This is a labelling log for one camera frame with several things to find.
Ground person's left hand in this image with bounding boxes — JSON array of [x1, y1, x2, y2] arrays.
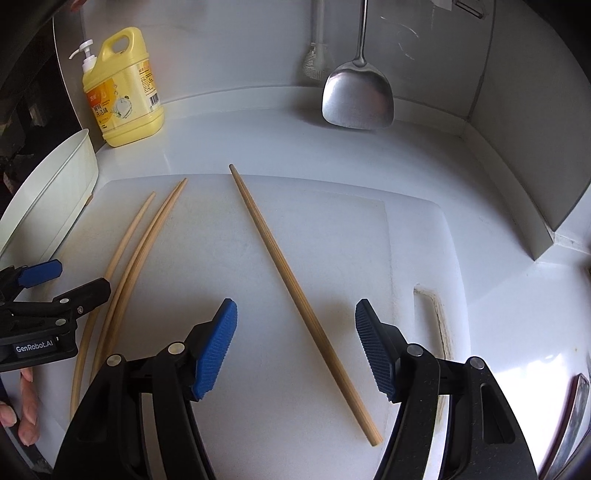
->
[[0, 367, 41, 448]]

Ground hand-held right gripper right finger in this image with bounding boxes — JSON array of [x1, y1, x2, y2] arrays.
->
[[355, 298, 539, 480]]

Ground metal pot lid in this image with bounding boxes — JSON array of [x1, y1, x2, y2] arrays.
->
[[538, 369, 591, 480]]

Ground yellow detergent pump bottle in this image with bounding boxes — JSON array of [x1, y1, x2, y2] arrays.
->
[[69, 27, 165, 148]]

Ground wooden chopstick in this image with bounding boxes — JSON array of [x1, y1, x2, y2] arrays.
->
[[90, 182, 182, 384], [229, 163, 382, 448], [99, 178, 189, 365], [69, 191, 157, 422]]

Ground metal spatula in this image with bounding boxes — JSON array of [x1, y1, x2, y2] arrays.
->
[[321, 0, 395, 131]]

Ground white cutting board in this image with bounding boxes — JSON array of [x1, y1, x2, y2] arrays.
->
[[32, 174, 467, 480]]

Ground white round basin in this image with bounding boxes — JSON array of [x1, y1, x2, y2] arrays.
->
[[0, 128, 99, 269]]

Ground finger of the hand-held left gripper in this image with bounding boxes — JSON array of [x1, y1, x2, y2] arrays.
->
[[9, 278, 113, 324], [0, 259, 64, 301]]

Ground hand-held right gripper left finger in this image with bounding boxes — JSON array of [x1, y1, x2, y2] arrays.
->
[[55, 298, 239, 480]]

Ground white dish brush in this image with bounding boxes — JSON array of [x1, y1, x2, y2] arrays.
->
[[302, 0, 331, 84]]

